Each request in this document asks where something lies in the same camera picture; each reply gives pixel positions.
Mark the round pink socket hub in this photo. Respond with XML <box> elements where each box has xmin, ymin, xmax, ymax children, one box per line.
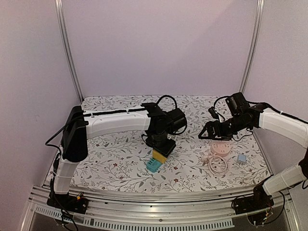
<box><xmin>210</xmin><ymin>141</ymin><xmax>231</xmax><ymax>157</ymax></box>

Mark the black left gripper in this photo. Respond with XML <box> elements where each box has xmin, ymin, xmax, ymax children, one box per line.
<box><xmin>146</xmin><ymin>131</ymin><xmax>177</xmax><ymax>158</ymax></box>

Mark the floral patterned table mat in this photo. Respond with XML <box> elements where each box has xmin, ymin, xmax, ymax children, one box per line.
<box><xmin>69</xmin><ymin>95</ymin><xmax>271</xmax><ymax>193</ymax></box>

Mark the right aluminium frame post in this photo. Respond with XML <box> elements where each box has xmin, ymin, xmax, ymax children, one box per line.
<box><xmin>239</xmin><ymin>0</ymin><xmax>265</xmax><ymax>93</ymax></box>

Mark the left aluminium frame post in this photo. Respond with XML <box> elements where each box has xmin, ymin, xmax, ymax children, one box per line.
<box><xmin>54</xmin><ymin>0</ymin><xmax>84</xmax><ymax>102</ymax></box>

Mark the teal power strip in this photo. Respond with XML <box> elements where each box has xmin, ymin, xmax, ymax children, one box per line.
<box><xmin>146</xmin><ymin>158</ymin><xmax>162</xmax><ymax>173</ymax></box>

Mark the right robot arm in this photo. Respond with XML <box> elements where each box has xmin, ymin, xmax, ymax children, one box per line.
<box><xmin>198</xmin><ymin>92</ymin><xmax>308</xmax><ymax>210</ymax></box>

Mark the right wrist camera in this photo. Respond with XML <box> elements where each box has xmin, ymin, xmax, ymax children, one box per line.
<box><xmin>208</xmin><ymin>106</ymin><xmax>225</xmax><ymax>122</ymax></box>

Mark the light blue cube charger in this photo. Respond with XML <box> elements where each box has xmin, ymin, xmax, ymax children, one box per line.
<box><xmin>236</xmin><ymin>154</ymin><xmax>246</xmax><ymax>165</ymax></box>

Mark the aluminium front rail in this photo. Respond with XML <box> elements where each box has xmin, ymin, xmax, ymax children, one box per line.
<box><xmin>21</xmin><ymin>186</ymin><xmax>301</xmax><ymax>231</ymax></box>

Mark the yellow cube socket adapter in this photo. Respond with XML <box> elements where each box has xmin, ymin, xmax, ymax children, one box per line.
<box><xmin>153</xmin><ymin>149</ymin><xmax>167</xmax><ymax>164</ymax></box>

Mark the aluminium frame post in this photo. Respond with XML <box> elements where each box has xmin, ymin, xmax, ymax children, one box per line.
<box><xmin>239</xmin><ymin>0</ymin><xmax>265</xmax><ymax>93</ymax></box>
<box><xmin>54</xmin><ymin>0</ymin><xmax>84</xmax><ymax>102</ymax></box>

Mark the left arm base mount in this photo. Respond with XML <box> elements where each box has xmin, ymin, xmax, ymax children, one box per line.
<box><xmin>47</xmin><ymin>193</ymin><xmax>89</xmax><ymax>214</ymax></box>

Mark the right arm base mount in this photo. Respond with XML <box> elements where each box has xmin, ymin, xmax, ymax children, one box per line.
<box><xmin>231</xmin><ymin>196</ymin><xmax>274</xmax><ymax>215</ymax></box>

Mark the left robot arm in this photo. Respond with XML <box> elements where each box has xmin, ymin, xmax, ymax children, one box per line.
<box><xmin>51</xmin><ymin>102</ymin><xmax>188</xmax><ymax>209</ymax></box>

